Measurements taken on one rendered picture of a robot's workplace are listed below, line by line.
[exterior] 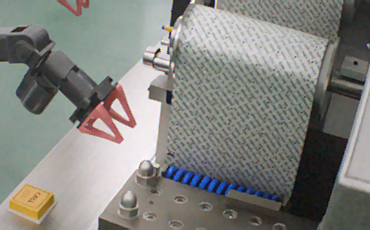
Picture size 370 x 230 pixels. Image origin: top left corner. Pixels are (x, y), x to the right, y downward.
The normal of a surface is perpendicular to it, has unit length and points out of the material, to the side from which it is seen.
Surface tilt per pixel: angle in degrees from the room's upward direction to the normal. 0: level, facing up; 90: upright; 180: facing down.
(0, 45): 80
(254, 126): 90
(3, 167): 0
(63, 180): 0
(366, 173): 0
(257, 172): 90
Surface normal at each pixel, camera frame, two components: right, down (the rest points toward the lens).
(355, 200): -0.35, 0.46
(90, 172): 0.11, -0.85
